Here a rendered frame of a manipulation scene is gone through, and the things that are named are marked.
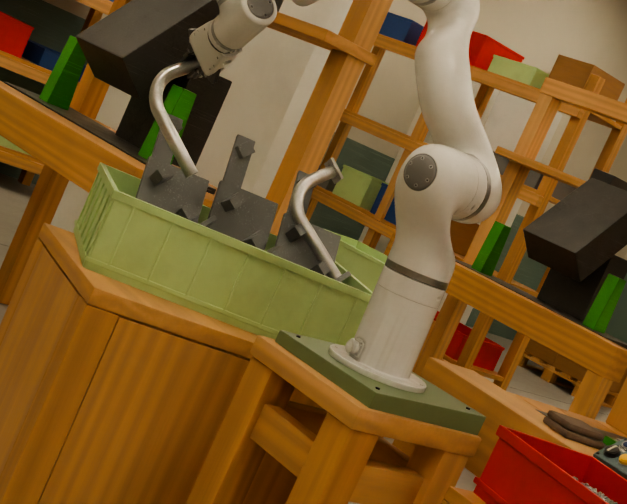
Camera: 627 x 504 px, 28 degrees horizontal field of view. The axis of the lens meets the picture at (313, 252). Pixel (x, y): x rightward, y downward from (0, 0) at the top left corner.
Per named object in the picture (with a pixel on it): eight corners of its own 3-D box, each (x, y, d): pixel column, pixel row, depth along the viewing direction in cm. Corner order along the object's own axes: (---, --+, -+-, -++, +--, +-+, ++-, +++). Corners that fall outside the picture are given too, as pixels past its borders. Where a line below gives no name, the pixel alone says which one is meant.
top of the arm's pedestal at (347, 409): (351, 429, 206) (361, 408, 206) (248, 353, 230) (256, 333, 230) (473, 458, 227) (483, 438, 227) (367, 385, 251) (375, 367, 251)
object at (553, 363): (580, 400, 1092) (601, 354, 1088) (510, 361, 1147) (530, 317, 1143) (643, 417, 1179) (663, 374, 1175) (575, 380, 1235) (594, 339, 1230)
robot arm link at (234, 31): (205, 12, 262) (222, 53, 262) (234, -15, 251) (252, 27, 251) (237, 5, 267) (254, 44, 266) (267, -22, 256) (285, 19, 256)
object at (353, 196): (442, 404, 769) (601, 63, 747) (219, 262, 947) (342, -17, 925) (494, 417, 806) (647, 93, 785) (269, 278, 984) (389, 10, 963)
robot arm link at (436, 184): (458, 293, 227) (509, 171, 225) (405, 280, 213) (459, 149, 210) (406, 269, 235) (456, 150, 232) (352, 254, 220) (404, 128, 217)
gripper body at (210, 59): (250, 52, 268) (226, 72, 277) (230, 9, 268) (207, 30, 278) (222, 60, 264) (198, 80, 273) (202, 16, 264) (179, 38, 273)
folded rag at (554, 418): (578, 434, 246) (584, 421, 246) (602, 451, 239) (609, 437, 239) (540, 421, 241) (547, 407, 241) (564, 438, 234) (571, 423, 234)
